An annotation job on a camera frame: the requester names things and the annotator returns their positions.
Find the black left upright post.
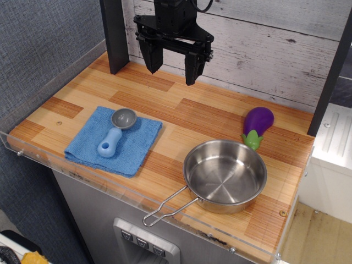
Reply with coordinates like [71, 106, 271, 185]
[100, 0, 129, 74]

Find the blue folded rag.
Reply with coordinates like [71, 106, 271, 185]
[64, 106, 163, 178]

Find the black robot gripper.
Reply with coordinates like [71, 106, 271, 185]
[134, 1, 214, 86]

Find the grey cabinet with dispenser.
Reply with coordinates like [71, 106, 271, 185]
[53, 172, 250, 263]

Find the silver steel pan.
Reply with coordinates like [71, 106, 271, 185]
[142, 139, 267, 227]

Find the black braided hose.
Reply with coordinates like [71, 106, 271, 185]
[0, 246, 21, 264]

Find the black right upright post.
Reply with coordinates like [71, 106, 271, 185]
[307, 10, 351, 136]

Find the clear acrylic table guard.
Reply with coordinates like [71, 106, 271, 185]
[1, 54, 314, 263]

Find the yellow object bottom left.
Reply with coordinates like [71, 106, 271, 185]
[21, 251, 49, 264]

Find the white side counter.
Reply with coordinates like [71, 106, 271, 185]
[298, 103, 351, 223]

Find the purple toy eggplant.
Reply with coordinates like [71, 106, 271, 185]
[241, 107, 274, 151]

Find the black upright post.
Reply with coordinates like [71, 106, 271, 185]
[100, 0, 129, 74]
[307, 10, 351, 136]

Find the blue grey toy scoop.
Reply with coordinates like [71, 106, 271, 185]
[97, 108, 137, 158]

